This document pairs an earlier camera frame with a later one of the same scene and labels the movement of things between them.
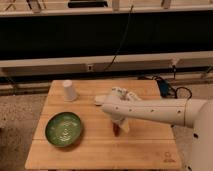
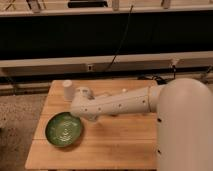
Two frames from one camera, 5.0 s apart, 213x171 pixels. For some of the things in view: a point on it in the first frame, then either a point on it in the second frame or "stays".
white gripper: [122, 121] to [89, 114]
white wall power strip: [88, 68] stays
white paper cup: [70, 94] stays
